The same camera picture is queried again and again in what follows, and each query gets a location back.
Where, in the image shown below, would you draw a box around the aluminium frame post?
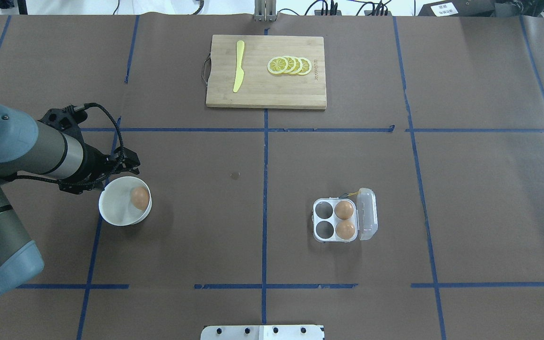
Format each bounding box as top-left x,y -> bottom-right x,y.
254,0 -> 278,22

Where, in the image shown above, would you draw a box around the front lemon slice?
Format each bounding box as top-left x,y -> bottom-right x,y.
266,57 -> 289,75

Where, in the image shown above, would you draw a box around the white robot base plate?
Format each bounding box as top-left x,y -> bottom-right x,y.
200,324 -> 325,340

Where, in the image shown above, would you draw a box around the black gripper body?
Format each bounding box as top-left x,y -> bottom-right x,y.
58,144 -> 141,195

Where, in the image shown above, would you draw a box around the yellow plastic knife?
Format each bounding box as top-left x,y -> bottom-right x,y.
233,40 -> 246,93

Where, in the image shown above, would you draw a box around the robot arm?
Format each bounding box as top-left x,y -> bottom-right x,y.
0,102 -> 140,295

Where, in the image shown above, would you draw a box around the black box with label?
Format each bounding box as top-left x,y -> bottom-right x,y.
417,0 -> 496,17

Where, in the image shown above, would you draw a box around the wooden cutting board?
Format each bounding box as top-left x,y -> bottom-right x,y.
206,34 -> 327,110

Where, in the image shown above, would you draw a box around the white bowl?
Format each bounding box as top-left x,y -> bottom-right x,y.
98,176 -> 153,226

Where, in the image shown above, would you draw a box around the lemon slice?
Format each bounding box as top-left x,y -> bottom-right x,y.
282,56 -> 296,74
288,57 -> 303,75
297,57 -> 312,76
266,57 -> 289,75

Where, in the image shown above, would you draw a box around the brown egg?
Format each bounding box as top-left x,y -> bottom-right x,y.
130,187 -> 151,211
334,200 -> 355,220
335,221 -> 356,240

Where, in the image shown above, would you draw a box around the clear plastic egg box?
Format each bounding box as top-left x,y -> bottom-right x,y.
311,187 -> 379,243

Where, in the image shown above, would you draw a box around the rear lemon slice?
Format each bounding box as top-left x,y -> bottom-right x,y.
297,57 -> 312,76

